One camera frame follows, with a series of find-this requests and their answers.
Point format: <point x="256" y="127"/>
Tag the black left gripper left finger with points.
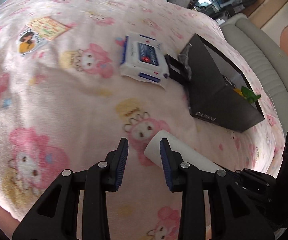
<point x="54" y="215"/>

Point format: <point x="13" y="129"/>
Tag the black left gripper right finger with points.
<point x="233" y="214"/>

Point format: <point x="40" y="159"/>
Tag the white paper roll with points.
<point x="152" y="152"/>

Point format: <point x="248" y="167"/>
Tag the white blue wet wipes pack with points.
<point x="143" y="60"/>

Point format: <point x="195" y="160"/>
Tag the green yellow toy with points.
<point x="247" y="94"/>

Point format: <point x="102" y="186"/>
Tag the pink cartoon print blanket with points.
<point x="64" y="104"/>

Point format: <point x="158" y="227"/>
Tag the grey upholstered headboard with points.
<point x="265" y="58"/>

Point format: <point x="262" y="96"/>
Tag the black cardboard shoe box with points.
<point x="212" y="87"/>

